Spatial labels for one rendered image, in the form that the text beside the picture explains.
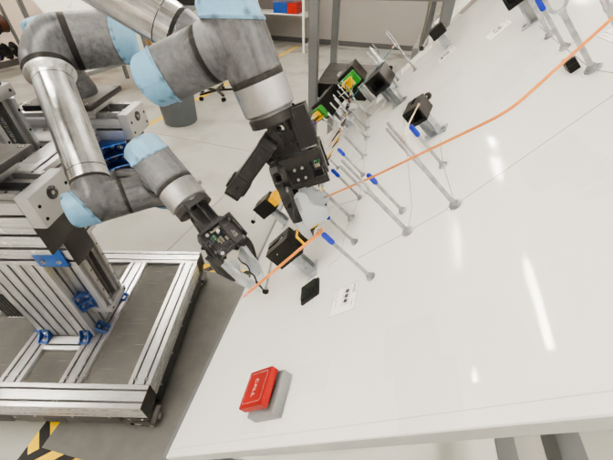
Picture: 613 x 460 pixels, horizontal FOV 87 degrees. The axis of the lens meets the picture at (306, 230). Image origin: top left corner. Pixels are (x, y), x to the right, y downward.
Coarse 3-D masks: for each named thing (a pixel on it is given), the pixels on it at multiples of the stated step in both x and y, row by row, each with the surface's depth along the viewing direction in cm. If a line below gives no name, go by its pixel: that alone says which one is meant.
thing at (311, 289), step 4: (312, 280) 55; (316, 280) 55; (308, 284) 56; (312, 284) 54; (316, 284) 54; (304, 288) 56; (308, 288) 54; (312, 288) 53; (316, 288) 53; (304, 292) 55; (308, 292) 54; (312, 292) 53; (316, 292) 53; (304, 296) 54; (308, 296) 53; (312, 296) 53; (316, 296) 53; (300, 300) 54; (304, 300) 54; (308, 300) 53; (304, 304) 54
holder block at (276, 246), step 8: (288, 232) 56; (280, 240) 56; (288, 240) 55; (272, 248) 57; (280, 248) 56; (288, 248) 56; (296, 248) 55; (272, 256) 57; (280, 256) 56; (296, 256) 56; (288, 264) 57
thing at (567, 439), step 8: (544, 440) 49; (552, 440) 47; (560, 440) 46; (568, 440) 46; (576, 440) 46; (544, 448) 48; (552, 448) 47; (560, 448) 45; (568, 448) 45; (576, 448) 45; (584, 448) 46; (552, 456) 46; (560, 456) 45; (568, 456) 45; (576, 456) 45; (584, 456) 45
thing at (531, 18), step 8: (504, 0) 57; (512, 0) 57; (520, 0) 56; (512, 8) 57; (520, 8) 58; (528, 8) 59; (528, 16) 60; (536, 16) 59; (544, 16) 57; (528, 24) 59
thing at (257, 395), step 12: (252, 372) 45; (264, 372) 43; (276, 372) 42; (252, 384) 43; (264, 384) 41; (252, 396) 41; (264, 396) 40; (240, 408) 42; (252, 408) 40; (264, 408) 40
